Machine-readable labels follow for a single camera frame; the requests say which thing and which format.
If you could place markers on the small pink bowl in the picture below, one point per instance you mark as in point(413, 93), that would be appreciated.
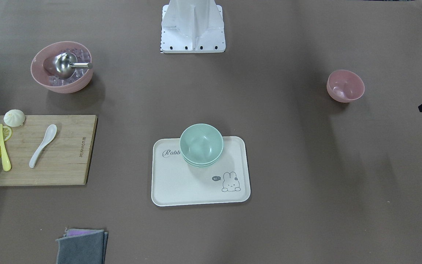
point(345, 86)

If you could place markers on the white ceramic spoon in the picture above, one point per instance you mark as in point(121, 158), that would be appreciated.
point(49, 136)

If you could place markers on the green bowl stack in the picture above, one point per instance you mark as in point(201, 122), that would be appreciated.
point(201, 145)

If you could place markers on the large pink ice bowl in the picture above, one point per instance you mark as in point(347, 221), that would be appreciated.
point(77, 82)

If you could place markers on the white rabbit tray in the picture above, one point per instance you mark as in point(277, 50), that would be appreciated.
point(174, 182)

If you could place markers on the metal ice scoop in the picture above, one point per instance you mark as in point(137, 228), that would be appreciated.
point(64, 65)

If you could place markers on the bamboo cutting board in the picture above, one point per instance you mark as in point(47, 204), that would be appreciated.
point(64, 161)

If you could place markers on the grey folded cloth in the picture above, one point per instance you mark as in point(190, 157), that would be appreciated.
point(82, 246)

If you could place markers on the white steamed bun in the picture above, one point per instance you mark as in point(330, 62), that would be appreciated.
point(14, 118)

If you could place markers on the lemon slice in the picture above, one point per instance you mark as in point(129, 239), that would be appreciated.
point(6, 133)

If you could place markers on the yellow plastic knife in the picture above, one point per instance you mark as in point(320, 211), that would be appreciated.
point(6, 164)

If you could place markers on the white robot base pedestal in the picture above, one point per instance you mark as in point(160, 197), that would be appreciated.
point(192, 27)

